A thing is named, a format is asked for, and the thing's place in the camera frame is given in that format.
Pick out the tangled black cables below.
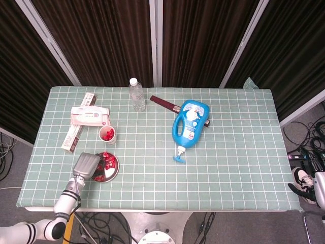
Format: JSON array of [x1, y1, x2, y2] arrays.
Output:
[[72, 212, 139, 244]]

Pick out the clear plastic water bottle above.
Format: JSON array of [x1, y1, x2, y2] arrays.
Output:
[[128, 77, 147, 112]]

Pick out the green checked tablecloth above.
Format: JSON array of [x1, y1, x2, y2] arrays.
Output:
[[16, 77, 303, 213]]

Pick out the blue pump detergent bottle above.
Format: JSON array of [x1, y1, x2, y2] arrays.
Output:
[[172, 99, 211, 164]]

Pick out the metal bowl of candies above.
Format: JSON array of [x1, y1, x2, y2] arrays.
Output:
[[87, 151, 120, 183]]

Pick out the long dark red box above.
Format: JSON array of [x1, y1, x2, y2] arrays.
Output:
[[149, 95, 212, 128]]

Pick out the dark ribbed partition panel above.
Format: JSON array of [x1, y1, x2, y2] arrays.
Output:
[[15, 0, 160, 87], [0, 0, 82, 148], [155, 0, 270, 89], [219, 0, 325, 128]]

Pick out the grey metal tube frame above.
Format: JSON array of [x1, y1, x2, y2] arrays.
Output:
[[302, 212, 325, 244]]

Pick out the pink white wet wipes pack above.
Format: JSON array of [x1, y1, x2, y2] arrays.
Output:
[[70, 106, 111, 127]]

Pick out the black floor cable bundle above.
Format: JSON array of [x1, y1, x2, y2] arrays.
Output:
[[283, 101, 325, 154]]

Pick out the white paper cup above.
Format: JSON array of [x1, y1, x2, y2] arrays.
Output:
[[98, 126, 117, 146]]

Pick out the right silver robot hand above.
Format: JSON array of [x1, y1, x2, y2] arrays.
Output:
[[287, 149, 325, 204]]

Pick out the black cable with inline box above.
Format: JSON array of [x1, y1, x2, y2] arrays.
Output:
[[194, 212, 217, 244]]

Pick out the long white cardboard box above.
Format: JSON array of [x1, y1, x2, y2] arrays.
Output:
[[61, 93, 99, 153]]

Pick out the black white sneaker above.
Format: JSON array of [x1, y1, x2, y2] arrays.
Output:
[[291, 167, 318, 204]]

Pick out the black power strip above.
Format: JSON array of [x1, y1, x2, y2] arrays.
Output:
[[286, 151, 325, 161]]

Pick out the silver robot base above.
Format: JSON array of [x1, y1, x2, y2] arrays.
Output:
[[120, 211, 193, 244]]

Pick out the grey floor cable bundle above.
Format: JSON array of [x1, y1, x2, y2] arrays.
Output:
[[0, 132, 17, 181]]

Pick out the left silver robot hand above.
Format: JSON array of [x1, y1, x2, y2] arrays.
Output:
[[72, 151, 105, 181]]

